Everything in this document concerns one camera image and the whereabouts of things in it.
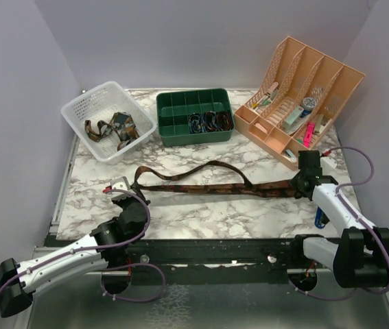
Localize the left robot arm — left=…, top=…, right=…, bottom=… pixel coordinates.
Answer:
left=0, top=189, right=151, bottom=318

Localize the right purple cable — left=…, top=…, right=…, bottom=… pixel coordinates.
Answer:
left=324, top=147, right=389, bottom=295

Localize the peach desk organizer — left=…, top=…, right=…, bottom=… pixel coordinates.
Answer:
left=234, top=36, right=365, bottom=170

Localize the pink highlighter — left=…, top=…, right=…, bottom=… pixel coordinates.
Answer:
left=303, top=122, right=316, bottom=147

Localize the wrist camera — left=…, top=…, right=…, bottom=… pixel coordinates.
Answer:
left=320, top=153, right=338, bottom=171
left=103, top=176, right=130, bottom=201

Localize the round tape tin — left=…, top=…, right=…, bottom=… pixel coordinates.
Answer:
left=301, top=97, right=318, bottom=112

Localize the brown ties pile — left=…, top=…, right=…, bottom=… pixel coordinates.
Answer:
left=84, top=112, right=139, bottom=151

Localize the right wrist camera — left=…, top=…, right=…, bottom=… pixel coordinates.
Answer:
left=320, top=153, right=338, bottom=171

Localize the black mounting rail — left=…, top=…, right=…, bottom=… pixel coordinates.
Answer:
left=98, top=234, right=323, bottom=285

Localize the white plastic basket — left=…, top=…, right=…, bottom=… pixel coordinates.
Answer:
left=61, top=81, right=157, bottom=164

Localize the blue rolled tie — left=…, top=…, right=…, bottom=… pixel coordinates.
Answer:
left=188, top=113, right=204, bottom=134

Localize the brown rolled tie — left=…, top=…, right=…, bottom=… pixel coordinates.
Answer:
left=215, top=110, right=234, bottom=131

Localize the green compartment tray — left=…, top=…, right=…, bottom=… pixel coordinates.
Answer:
left=156, top=88, right=235, bottom=147

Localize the pink eraser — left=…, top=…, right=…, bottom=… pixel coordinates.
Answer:
left=255, top=123, right=268, bottom=134

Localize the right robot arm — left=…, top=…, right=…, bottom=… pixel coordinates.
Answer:
left=290, top=150, right=389, bottom=294

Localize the blue stapler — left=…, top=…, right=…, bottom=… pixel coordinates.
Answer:
left=314, top=208, right=329, bottom=229

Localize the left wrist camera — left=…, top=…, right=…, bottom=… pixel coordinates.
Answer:
left=103, top=176, right=130, bottom=201

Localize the dark orange rolled tie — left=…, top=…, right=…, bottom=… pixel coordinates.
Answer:
left=202, top=111, right=219, bottom=133

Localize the brown red patterned tie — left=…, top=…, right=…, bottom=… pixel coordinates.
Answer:
left=131, top=160, right=303, bottom=199

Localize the white small stapler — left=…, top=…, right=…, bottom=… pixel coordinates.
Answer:
left=283, top=149, right=297, bottom=162

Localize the teal white box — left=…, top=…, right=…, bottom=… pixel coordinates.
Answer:
left=281, top=106, right=304, bottom=130

